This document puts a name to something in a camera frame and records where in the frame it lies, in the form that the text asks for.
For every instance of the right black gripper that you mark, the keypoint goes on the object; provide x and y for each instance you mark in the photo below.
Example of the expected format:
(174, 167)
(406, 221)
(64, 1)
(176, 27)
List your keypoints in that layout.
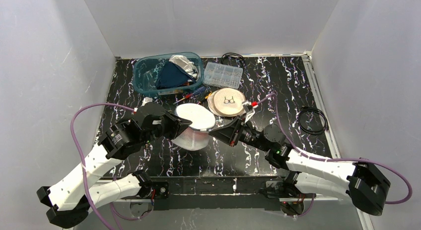
(237, 133)

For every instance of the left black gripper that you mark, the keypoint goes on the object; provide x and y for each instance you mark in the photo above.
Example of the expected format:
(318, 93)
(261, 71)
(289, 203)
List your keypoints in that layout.
(167, 125)

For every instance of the dark blue lace bra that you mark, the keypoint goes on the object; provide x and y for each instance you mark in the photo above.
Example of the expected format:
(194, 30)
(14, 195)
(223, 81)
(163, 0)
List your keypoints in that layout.
(172, 76)

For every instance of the teal plastic bin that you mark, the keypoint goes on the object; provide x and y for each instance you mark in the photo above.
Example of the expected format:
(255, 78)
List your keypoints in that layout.
(145, 72)

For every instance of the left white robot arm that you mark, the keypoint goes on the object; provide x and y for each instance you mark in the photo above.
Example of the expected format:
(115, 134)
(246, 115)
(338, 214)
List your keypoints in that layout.
(73, 198)

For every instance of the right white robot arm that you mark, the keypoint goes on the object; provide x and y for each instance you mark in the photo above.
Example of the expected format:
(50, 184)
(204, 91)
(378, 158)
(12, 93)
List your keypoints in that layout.
(357, 181)

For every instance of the red blue screwdriver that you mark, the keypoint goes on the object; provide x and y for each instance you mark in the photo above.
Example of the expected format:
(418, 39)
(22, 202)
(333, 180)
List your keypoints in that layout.
(195, 93)

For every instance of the clear plastic screw box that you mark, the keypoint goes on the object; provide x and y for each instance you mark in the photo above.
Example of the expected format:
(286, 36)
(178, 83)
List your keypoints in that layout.
(219, 75)

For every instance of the white cloth in bin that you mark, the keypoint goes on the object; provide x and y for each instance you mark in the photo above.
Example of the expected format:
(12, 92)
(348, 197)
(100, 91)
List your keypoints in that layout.
(186, 65)

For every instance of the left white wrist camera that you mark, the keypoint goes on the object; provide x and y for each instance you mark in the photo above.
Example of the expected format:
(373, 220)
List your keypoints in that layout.
(146, 100)

